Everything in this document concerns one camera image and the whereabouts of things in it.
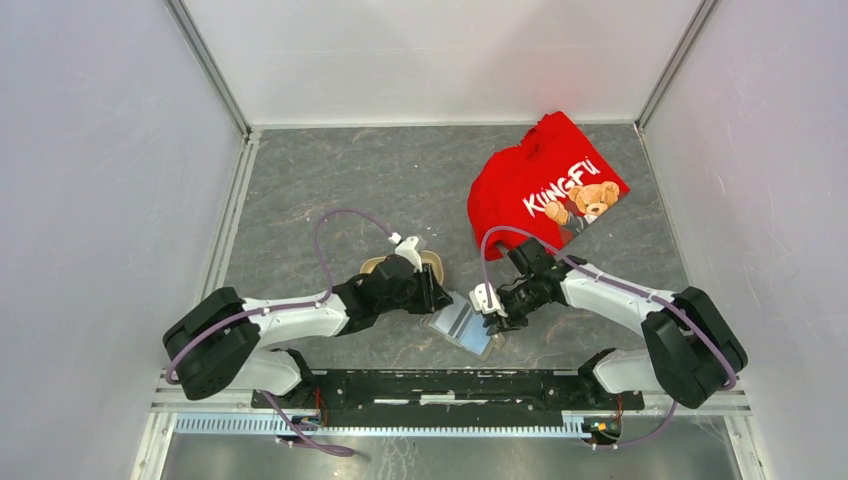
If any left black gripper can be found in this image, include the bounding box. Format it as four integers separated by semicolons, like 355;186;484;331
377;262;453;314

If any beige oval tray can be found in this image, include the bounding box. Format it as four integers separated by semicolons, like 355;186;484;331
359;250;445;284

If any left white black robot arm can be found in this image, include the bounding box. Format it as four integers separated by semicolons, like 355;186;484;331
162;254;453;408

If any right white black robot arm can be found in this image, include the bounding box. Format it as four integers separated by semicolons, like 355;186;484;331
470;238;749;409

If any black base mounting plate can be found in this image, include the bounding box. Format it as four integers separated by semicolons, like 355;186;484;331
276;369;645;428

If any red kung fu t-shirt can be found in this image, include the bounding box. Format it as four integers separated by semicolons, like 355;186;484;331
467;112;630;261

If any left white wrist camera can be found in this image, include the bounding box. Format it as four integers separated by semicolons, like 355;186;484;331
388;232;426;271

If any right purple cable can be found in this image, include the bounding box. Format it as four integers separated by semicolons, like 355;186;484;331
479;225;739;450

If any aluminium frame rail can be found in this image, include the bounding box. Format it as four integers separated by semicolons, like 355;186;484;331
152;369;753;440

